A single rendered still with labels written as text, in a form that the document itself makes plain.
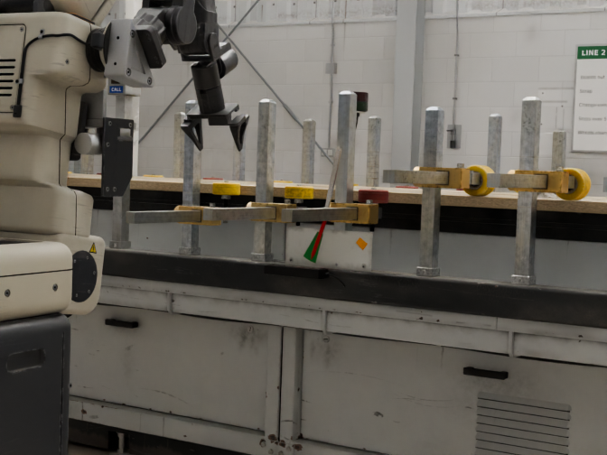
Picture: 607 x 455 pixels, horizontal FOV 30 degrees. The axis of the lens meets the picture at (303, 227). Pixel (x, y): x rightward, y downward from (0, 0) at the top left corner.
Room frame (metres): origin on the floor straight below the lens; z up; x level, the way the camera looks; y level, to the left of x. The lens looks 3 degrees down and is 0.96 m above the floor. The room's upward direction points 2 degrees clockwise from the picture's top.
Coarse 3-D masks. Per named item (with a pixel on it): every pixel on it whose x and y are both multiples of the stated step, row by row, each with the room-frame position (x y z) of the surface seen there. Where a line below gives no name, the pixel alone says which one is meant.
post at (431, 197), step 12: (432, 108) 2.79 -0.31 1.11; (432, 120) 2.79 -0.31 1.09; (432, 132) 2.79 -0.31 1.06; (432, 144) 2.79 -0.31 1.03; (432, 156) 2.79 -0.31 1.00; (432, 192) 2.78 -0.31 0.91; (432, 204) 2.78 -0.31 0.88; (432, 216) 2.78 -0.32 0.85; (432, 228) 2.78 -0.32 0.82; (420, 240) 2.80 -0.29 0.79; (432, 240) 2.78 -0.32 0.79; (420, 252) 2.80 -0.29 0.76; (432, 252) 2.78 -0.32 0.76; (420, 264) 2.80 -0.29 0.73; (432, 264) 2.78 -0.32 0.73
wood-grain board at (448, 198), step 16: (80, 176) 3.94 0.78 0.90; (96, 176) 4.08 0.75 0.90; (208, 192) 3.36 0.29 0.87; (240, 192) 3.30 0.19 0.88; (320, 192) 3.15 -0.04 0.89; (400, 192) 3.03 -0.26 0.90; (416, 192) 3.11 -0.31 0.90; (448, 192) 3.29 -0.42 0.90; (464, 192) 3.40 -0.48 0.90; (496, 192) 3.61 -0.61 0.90; (496, 208) 2.87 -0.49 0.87; (512, 208) 2.85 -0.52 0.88; (544, 208) 2.81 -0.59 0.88; (560, 208) 2.78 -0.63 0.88; (576, 208) 2.76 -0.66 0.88; (592, 208) 2.74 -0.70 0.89
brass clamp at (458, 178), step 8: (416, 168) 2.81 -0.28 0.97; (424, 168) 2.79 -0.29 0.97; (432, 168) 2.78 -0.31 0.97; (440, 168) 2.76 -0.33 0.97; (448, 168) 2.75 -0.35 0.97; (456, 168) 2.74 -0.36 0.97; (464, 168) 2.75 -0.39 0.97; (448, 176) 2.75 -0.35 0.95; (456, 176) 2.74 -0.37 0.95; (464, 176) 2.75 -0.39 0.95; (416, 184) 2.81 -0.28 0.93; (424, 184) 2.79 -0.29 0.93; (432, 184) 2.78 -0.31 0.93; (440, 184) 2.76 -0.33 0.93; (448, 184) 2.75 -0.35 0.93; (456, 184) 2.74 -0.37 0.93; (464, 184) 2.75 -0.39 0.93
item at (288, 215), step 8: (320, 208) 2.78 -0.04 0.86; (328, 208) 2.80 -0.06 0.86; (336, 208) 2.82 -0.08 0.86; (344, 208) 2.84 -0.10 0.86; (352, 208) 2.87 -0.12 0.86; (288, 216) 2.63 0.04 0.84; (296, 216) 2.65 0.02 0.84; (304, 216) 2.68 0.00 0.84; (312, 216) 2.70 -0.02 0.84; (320, 216) 2.73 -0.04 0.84; (328, 216) 2.77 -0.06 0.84; (336, 216) 2.80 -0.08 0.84; (344, 216) 2.83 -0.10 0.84; (352, 216) 2.87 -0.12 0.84
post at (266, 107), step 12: (264, 108) 3.06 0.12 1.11; (264, 120) 3.05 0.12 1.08; (264, 132) 3.05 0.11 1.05; (264, 144) 3.05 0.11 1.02; (264, 156) 3.05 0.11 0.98; (264, 168) 3.05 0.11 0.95; (264, 180) 3.05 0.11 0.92; (264, 192) 3.05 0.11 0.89; (264, 228) 3.05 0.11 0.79; (264, 240) 3.05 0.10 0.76; (264, 252) 3.05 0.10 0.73
